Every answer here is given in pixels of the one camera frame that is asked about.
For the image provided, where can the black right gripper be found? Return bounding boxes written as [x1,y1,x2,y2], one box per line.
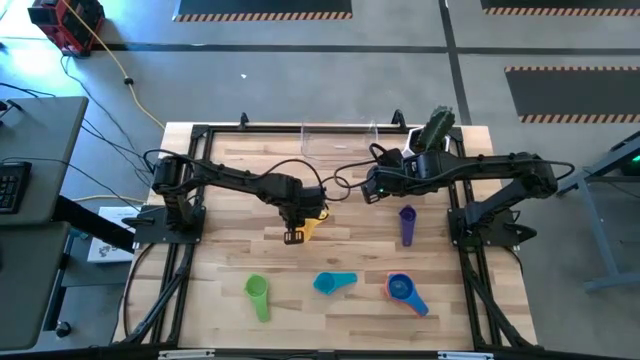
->
[361,152,419,205]

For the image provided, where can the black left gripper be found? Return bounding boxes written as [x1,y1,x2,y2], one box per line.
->
[277,184,329,246]

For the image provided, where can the yellow measuring cup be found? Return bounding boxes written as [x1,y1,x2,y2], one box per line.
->
[294,209,332,243]

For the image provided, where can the purple measuring cup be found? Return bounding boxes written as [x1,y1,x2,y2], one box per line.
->
[397,204,418,248]

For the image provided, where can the teal measuring cup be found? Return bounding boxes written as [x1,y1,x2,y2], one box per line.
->
[312,270,360,297]

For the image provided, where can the green measuring cup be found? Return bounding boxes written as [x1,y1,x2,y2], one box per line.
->
[243,272,272,324]

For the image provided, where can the blue measuring cup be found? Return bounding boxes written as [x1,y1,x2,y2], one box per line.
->
[387,275,430,318]

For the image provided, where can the clear plastic basket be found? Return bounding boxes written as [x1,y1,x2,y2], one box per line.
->
[299,118,380,162]

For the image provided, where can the green cactus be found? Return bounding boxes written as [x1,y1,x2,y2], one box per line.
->
[416,104,458,154]

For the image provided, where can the white printed booklet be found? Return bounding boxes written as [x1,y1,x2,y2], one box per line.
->
[86,205,142,265]

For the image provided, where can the black desk leg beam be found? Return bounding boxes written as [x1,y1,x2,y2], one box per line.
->
[51,194,137,254]

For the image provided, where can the black hazard-striped floor mat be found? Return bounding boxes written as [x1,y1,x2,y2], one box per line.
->
[503,65,640,125]
[171,0,354,23]
[479,0,640,17]

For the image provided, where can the grey metal table stand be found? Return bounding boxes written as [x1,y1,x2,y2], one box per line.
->
[553,129,640,295]

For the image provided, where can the grey desk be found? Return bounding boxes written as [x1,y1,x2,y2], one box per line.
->
[0,95,90,227]
[0,221,72,352]

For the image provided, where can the black keyboard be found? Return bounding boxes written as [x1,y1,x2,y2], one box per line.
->
[0,160,33,216]

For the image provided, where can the red and black machine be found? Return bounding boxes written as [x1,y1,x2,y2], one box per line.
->
[27,0,107,57]

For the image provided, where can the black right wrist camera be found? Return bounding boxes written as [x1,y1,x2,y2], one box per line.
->
[383,146,408,169]

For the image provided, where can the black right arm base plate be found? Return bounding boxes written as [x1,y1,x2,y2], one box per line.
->
[446,206,539,250]

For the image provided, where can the black table frame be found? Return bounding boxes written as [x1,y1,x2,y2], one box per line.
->
[114,110,539,351]

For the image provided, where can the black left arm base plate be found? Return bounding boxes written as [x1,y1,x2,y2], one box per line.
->
[133,204,207,246]

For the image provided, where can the black floor cable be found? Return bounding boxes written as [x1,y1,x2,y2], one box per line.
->
[58,53,157,177]

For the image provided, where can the yellow floor cable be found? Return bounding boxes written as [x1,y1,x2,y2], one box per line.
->
[60,0,167,131]

